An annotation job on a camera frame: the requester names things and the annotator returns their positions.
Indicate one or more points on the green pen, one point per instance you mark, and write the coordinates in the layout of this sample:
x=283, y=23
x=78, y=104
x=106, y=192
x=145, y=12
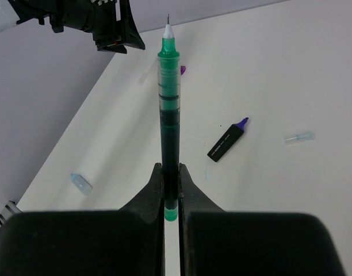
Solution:
x=169, y=92

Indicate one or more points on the blue marker cap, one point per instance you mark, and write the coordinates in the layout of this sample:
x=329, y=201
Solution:
x=79, y=182

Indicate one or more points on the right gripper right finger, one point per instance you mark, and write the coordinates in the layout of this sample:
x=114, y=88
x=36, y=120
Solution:
x=213, y=241

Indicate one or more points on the black purple highlighter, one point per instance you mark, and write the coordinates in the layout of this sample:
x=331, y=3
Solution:
x=228, y=139

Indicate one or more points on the clear small pen cap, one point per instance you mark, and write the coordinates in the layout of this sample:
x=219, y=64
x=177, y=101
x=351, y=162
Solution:
x=299, y=137

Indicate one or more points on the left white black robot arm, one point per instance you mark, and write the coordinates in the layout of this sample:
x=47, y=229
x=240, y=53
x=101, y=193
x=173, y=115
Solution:
x=8, y=16

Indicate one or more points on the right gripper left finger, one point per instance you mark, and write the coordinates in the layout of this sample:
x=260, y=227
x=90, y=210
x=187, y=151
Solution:
x=127, y=241

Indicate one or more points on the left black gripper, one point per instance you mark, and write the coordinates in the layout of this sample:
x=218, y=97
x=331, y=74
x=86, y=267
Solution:
x=95, y=17

